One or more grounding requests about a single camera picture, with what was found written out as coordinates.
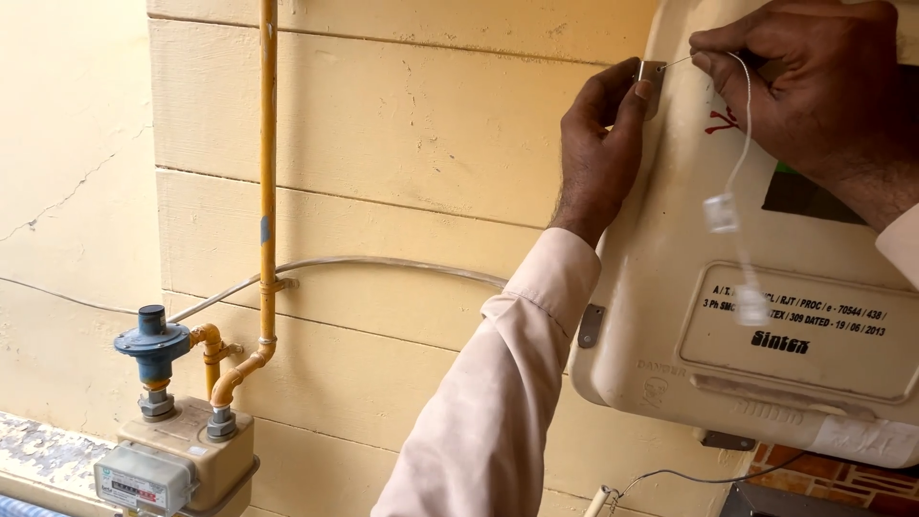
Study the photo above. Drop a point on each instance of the short yellow bent pipe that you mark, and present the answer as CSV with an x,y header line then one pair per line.
x,y
211,345

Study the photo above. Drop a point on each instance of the dark metal mounting bracket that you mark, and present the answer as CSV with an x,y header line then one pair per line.
x,y
726,441

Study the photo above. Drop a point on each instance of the person's right hand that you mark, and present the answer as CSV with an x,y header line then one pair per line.
x,y
825,86

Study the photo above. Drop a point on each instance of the white plastic conduit pipe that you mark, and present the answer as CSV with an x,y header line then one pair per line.
x,y
597,501

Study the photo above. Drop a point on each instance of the grey metal hasp plate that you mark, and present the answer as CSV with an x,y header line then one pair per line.
x,y
652,90

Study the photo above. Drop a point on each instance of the cream plastic meter box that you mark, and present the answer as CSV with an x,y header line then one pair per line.
x,y
646,301

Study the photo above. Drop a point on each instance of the blue gas regulator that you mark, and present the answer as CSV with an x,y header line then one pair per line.
x,y
153,348

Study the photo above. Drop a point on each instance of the white plastic seal tag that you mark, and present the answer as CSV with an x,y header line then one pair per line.
x,y
720,212
752,305

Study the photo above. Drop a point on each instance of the grey metal hinge bracket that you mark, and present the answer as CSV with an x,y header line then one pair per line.
x,y
591,325

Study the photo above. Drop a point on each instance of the long yellow gas pipe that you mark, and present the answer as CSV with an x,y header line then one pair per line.
x,y
268,143

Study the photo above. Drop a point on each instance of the beige gas meter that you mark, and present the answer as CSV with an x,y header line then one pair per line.
x,y
187,459

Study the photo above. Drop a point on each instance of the person's left hand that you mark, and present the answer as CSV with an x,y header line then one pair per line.
x,y
596,158

